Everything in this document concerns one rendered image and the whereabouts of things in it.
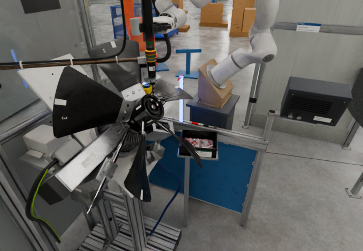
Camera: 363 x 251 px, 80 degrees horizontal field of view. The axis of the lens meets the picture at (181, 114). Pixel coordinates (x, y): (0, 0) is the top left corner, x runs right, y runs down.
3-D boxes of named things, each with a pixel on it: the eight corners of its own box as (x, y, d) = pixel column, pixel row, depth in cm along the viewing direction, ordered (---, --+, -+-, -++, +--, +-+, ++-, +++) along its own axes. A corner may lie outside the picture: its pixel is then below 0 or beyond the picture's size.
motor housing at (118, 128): (117, 163, 98) (134, 155, 91) (82, 124, 93) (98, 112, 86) (143, 135, 116) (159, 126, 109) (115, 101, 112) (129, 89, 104)
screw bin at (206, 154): (177, 155, 124) (177, 146, 120) (181, 137, 138) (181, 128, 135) (216, 159, 122) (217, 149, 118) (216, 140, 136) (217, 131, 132)
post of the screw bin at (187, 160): (183, 227, 172) (185, 149, 130) (183, 223, 174) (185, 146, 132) (187, 227, 172) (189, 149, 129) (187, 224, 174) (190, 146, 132)
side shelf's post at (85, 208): (89, 230, 169) (58, 148, 125) (93, 225, 172) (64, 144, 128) (93, 232, 168) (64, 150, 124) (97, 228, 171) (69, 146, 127)
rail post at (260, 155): (239, 225, 173) (258, 150, 132) (240, 221, 177) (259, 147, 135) (244, 227, 172) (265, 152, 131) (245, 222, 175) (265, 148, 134)
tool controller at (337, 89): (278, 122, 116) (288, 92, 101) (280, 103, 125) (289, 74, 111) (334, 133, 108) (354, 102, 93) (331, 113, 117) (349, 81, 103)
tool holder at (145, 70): (140, 83, 90) (138, 60, 85) (139, 77, 96) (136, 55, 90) (161, 81, 92) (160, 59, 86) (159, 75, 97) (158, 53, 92)
